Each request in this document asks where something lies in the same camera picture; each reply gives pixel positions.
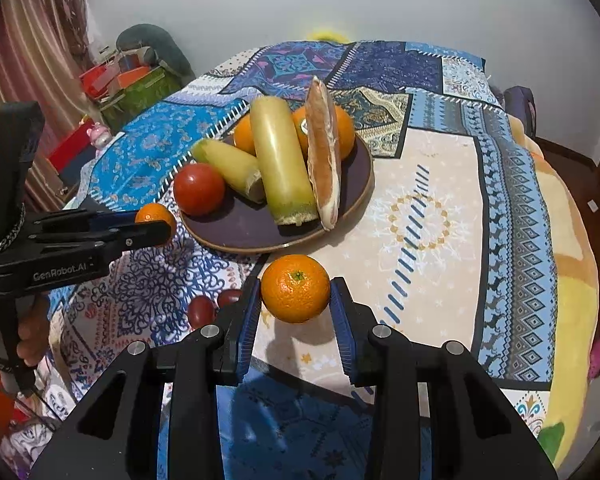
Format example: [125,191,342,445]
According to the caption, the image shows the dark red grape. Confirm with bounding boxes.
[187,296,216,330]
[216,288,242,309]

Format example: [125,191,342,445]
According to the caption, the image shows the small mandarin orange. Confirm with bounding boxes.
[135,203,176,240]

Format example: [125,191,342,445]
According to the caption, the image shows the small mandarin with stem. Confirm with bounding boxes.
[261,255,330,324]

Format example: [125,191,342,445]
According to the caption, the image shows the red tomato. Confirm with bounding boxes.
[173,162,225,217]

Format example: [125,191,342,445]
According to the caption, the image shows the medium orange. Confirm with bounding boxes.
[233,114,256,155]

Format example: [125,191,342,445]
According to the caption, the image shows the pink grapefruit slice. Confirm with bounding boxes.
[306,76,341,231]

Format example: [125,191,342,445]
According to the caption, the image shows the large orange with Dole sticker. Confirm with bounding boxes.
[291,105,356,160]

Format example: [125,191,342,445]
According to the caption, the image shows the person's left hand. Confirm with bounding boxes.
[17,294,50,367]

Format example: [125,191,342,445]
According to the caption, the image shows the red box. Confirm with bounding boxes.
[48,118,95,172]

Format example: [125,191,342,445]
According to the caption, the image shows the pink toy figure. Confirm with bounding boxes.
[87,122,114,151]

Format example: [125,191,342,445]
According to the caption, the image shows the dark purple round plate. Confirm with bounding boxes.
[181,139,374,255]

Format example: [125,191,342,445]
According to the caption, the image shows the blue patchwork bedspread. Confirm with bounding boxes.
[12,41,564,479]

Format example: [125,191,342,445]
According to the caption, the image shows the green storage box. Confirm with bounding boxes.
[99,67,182,133]

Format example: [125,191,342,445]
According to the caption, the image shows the striped pink curtain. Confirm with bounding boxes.
[0,0,100,211]

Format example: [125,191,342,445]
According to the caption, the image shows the yellow fleece blanket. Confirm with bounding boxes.
[508,116,600,467]

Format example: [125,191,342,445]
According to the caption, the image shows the dark blue pillow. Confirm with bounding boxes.
[504,86,536,139]

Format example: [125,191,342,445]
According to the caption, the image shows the yellow pillow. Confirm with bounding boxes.
[308,29,350,44]

